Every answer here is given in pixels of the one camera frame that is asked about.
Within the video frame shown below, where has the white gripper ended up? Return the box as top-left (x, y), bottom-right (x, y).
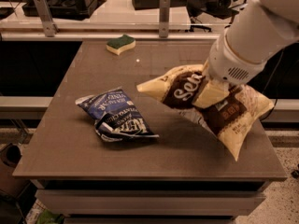
top-left (192, 29), bottom-right (265, 108)

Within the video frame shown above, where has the brown and cream chip bag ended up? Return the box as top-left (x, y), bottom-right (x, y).
top-left (137, 64), bottom-right (274, 158)

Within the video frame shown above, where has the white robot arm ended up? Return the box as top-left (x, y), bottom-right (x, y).
top-left (192, 0), bottom-right (299, 108)

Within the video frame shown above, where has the blue chip bag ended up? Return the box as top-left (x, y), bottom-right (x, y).
top-left (75, 88), bottom-right (158, 142)

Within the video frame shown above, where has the green and yellow sponge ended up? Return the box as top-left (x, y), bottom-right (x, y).
top-left (107, 35), bottom-right (135, 55)

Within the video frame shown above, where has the black office chair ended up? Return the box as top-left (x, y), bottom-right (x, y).
top-left (186, 0), bottom-right (245, 32)

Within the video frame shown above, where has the black tray on counter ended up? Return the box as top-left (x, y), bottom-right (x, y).
top-left (21, 0), bottom-right (107, 21)

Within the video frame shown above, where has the grey table drawer unit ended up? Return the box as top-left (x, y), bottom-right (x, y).
top-left (36, 189), bottom-right (265, 219)

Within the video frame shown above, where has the green item on floor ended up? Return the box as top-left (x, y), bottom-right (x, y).
top-left (36, 210), bottom-right (64, 224)

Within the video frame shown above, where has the brown bin at left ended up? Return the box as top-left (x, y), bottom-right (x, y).
top-left (0, 144), bottom-right (29, 198)

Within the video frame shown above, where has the right metal bracket post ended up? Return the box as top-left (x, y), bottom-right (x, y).
top-left (159, 0), bottom-right (171, 38)

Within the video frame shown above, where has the metal bracket post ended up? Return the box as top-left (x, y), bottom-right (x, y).
top-left (33, 0), bottom-right (58, 37)
top-left (159, 0), bottom-right (171, 38)

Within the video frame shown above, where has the left metal bracket post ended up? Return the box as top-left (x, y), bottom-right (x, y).
top-left (33, 0), bottom-right (58, 37)

